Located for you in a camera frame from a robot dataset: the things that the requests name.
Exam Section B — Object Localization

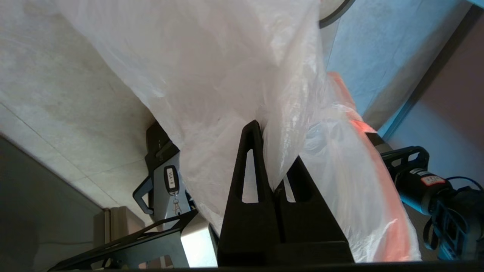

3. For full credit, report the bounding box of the white bag orange drawstring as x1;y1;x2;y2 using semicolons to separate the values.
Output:
57;0;422;263

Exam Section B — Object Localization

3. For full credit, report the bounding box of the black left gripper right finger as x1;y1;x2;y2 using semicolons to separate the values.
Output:
275;156;354;265

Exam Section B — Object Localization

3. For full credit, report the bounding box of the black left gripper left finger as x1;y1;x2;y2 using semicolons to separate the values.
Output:
217;120;282;266

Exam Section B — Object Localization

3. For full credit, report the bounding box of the black robot chassis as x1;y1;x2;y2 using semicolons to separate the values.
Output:
49;121;220;272

